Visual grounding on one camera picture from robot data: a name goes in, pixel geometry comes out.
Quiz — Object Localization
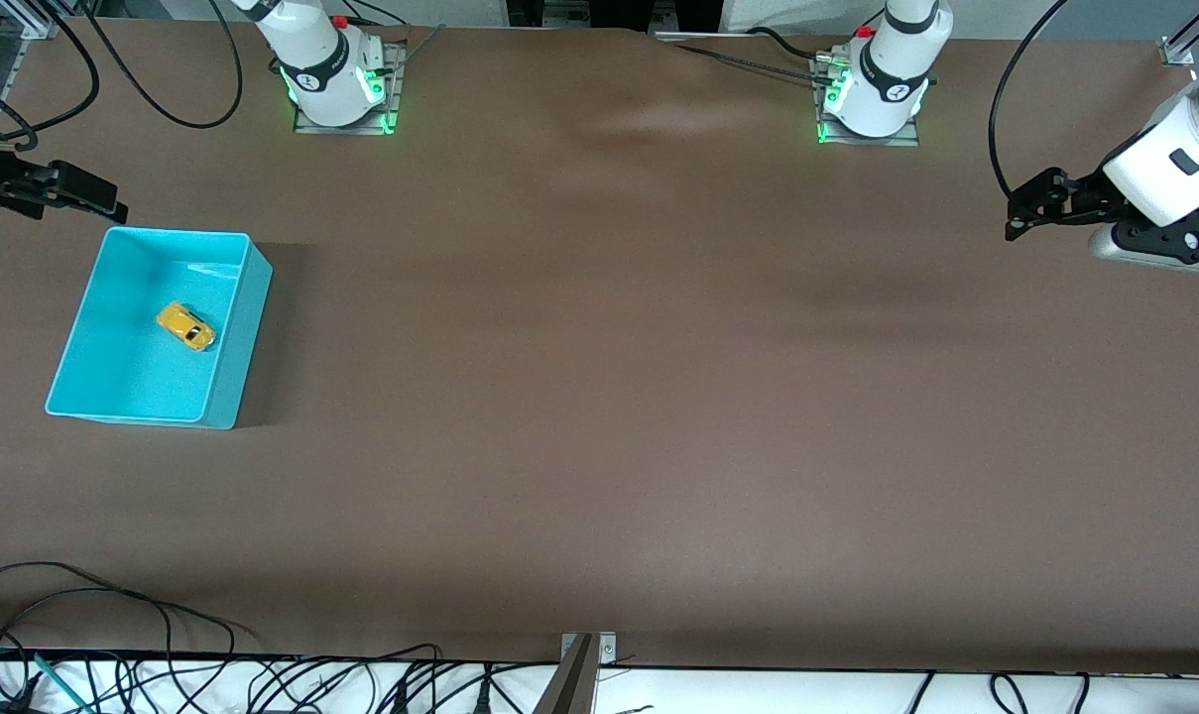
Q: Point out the yellow beetle toy car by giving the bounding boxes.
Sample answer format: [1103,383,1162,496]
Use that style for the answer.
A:
[156,301,217,352]

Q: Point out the turquoise plastic bin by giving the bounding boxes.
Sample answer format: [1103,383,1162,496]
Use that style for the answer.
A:
[45,226,274,430]

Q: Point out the brown table mat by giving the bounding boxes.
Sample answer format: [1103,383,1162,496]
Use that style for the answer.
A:
[0,18,1199,677]

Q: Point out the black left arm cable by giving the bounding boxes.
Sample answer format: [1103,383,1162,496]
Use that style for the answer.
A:
[989,0,1068,207]

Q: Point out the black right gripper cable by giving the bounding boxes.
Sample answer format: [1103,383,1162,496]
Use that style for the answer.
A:
[0,0,101,155]

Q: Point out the aluminium frame corner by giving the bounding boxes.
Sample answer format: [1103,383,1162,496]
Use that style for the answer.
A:
[1159,0,1199,70]

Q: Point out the long looping black cable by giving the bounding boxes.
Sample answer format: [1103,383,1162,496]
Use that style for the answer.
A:
[71,0,245,130]

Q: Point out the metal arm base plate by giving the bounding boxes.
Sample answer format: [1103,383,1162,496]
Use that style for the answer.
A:
[294,40,403,136]
[812,55,923,148]

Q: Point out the aluminium frame extrusion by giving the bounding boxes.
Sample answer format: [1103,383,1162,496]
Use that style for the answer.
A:
[0,0,64,130]

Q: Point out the black base cable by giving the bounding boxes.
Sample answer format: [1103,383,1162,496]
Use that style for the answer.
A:
[746,26,840,62]
[341,0,414,29]

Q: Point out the grey braided cable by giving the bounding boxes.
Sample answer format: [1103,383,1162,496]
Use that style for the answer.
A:
[670,42,836,84]

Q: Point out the black floor cable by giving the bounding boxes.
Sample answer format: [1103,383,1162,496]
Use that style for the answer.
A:
[0,587,176,685]
[0,561,238,657]

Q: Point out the tangled black cables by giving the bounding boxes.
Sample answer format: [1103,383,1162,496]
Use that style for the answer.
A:
[0,643,560,714]

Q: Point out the grey metal table bracket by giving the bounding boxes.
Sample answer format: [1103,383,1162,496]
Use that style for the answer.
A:
[535,632,620,714]

